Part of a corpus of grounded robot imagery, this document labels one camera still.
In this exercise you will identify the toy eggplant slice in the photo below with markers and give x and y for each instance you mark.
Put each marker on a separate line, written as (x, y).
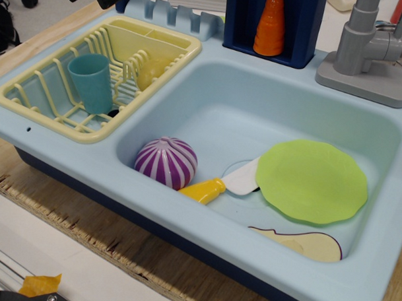
(313, 245)

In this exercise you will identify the purple striped toy onion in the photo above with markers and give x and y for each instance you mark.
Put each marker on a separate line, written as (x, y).
(167, 160)

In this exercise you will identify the green plastic plate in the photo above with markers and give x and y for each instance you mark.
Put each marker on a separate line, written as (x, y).
(312, 181)

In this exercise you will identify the teal plastic cup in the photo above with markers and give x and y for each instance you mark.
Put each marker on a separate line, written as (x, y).
(90, 73)

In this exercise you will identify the yellow handled toy knife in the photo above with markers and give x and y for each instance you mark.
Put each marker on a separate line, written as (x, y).
(239, 182)

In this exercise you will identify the black bag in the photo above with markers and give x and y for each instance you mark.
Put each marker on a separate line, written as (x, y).
(8, 33)

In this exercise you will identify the yellow tape piece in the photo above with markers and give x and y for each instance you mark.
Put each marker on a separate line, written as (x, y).
(39, 285)

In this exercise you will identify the cream container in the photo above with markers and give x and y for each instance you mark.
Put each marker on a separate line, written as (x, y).
(342, 5)

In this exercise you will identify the light blue toy sink unit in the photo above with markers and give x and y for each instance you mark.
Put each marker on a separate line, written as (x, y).
(230, 108)

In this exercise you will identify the orange toy carrot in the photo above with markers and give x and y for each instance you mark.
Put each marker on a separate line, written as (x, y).
(270, 34)

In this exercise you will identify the grey toy faucet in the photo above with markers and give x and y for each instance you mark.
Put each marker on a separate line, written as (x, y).
(361, 66)

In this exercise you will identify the dark blue utensil holder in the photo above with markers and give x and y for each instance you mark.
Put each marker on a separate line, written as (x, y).
(302, 23)

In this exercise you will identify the light blue plate holder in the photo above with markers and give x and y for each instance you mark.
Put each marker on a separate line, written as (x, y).
(180, 19)

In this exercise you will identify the white book stack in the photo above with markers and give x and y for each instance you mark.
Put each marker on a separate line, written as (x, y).
(213, 5)

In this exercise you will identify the cream yellow drying rack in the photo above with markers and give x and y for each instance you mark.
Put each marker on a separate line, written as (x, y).
(44, 92)

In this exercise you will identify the yellow toy lemon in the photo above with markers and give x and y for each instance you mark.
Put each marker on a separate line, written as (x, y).
(151, 70)

